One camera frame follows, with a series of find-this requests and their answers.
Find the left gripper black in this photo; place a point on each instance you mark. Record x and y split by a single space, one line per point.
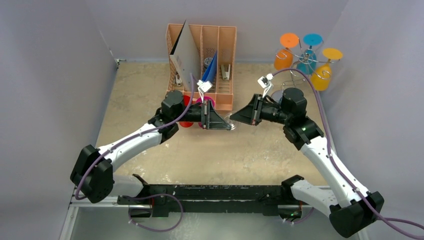
213 120

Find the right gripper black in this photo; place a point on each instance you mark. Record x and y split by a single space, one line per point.
258 110

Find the pink wine glass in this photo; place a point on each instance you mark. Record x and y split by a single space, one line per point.
203 101

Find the clear glass wine glass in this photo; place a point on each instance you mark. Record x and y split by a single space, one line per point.
230 122

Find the red wine glass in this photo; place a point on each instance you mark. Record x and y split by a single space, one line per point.
187 102

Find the yellow wine glass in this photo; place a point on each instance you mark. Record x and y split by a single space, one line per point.
322 76

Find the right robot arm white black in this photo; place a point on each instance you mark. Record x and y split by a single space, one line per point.
348 204

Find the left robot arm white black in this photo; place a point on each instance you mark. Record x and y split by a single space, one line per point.
93 172

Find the chrome wine glass rack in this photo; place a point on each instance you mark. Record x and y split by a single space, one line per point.
296 78

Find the orange wine glass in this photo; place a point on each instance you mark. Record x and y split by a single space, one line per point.
284 56

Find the blue wine glass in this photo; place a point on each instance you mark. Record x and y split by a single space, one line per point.
307 62

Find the blue folder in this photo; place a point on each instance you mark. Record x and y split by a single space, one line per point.
210 71

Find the grey stapler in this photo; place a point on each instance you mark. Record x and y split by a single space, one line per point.
225 71

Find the tape roll in organizer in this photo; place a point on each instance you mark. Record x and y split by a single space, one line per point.
207 61

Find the grey white folder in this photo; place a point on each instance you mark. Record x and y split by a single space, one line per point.
183 53

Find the peach plastic desk organizer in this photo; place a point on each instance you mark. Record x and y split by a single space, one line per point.
213 38

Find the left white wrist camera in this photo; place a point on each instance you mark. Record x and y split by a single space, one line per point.
203 87

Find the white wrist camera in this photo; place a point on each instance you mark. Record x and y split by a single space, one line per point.
203 87
266 83

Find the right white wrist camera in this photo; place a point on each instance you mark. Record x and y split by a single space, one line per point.
266 83

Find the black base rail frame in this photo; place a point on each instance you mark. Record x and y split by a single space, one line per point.
163 199

